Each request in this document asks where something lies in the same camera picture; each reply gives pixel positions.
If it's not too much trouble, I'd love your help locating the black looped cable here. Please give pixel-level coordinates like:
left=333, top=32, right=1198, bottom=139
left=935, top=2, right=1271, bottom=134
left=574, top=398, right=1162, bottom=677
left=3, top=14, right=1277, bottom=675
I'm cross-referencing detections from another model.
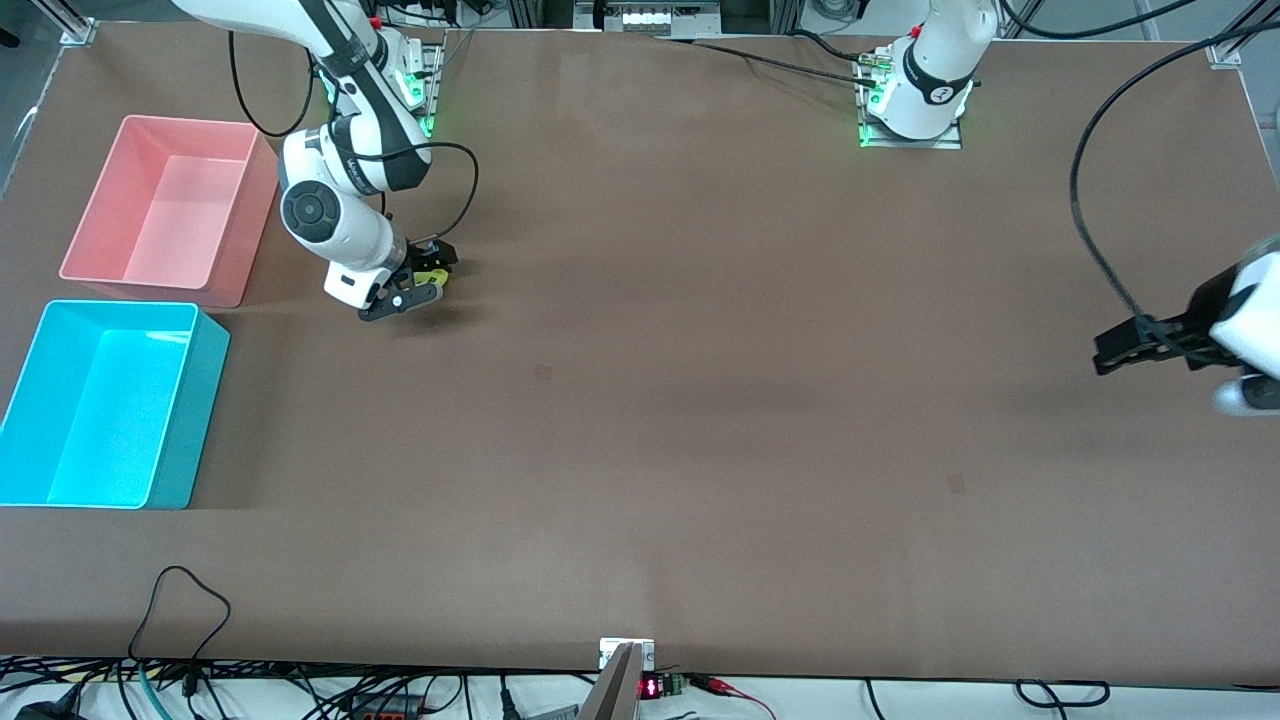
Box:
left=128, top=566, right=233, bottom=666

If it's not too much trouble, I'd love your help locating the red clip lead cable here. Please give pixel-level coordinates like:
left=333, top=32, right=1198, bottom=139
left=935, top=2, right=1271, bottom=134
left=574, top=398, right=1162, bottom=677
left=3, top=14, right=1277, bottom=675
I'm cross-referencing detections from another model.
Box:
left=690, top=675, right=776, bottom=720

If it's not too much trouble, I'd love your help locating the black coiled cable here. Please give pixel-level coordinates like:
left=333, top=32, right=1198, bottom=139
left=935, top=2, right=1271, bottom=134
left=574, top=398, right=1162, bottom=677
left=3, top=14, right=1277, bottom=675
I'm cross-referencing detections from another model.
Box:
left=1015, top=680, right=1111, bottom=707

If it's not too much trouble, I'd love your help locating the white mount bracket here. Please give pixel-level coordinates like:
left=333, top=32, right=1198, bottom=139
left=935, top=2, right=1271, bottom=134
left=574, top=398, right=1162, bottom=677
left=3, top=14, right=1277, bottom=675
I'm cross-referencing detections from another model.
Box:
left=599, top=638, right=656, bottom=671

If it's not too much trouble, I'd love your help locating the pink plastic bin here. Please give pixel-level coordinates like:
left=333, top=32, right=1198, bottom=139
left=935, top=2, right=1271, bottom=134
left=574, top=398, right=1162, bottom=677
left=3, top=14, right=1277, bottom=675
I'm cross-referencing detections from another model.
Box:
left=58, top=115, right=281, bottom=309

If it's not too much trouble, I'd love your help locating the white lit control box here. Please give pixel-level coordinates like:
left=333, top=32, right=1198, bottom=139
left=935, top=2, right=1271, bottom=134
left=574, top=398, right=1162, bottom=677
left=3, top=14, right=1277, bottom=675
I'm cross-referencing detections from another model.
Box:
left=575, top=0, right=721, bottom=36

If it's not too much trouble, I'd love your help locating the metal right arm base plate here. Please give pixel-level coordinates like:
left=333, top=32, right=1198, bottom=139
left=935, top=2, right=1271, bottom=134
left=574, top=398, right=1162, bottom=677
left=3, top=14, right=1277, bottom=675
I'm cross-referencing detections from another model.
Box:
left=330, top=40, right=443, bottom=139

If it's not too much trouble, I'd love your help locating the blue plastic bin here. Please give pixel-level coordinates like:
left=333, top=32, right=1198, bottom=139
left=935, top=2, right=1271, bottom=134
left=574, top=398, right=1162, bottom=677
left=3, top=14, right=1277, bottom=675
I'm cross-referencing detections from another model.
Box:
left=0, top=300, right=231, bottom=511

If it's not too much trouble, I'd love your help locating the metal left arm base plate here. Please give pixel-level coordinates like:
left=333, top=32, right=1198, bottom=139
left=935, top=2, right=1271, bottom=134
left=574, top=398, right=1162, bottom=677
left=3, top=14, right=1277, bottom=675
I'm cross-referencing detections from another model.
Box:
left=855, top=50, right=966, bottom=151

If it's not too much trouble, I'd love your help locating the black braided base cable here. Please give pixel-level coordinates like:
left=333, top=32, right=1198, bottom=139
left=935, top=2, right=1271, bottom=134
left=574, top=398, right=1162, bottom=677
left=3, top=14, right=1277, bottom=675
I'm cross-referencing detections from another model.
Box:
left=650, top=30, right=881, bottom=86

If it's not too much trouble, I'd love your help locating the grey camera mount pole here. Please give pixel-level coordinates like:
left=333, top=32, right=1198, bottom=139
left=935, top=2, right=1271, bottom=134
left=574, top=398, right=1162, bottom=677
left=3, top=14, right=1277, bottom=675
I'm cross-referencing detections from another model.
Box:
left=578, top=642, right=643, bottom=720

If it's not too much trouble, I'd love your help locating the black red power strip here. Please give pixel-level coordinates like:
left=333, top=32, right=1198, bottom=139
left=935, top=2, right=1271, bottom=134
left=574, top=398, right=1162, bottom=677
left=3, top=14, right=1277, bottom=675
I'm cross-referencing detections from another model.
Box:
left=350, top=695, right=426, bottom=720

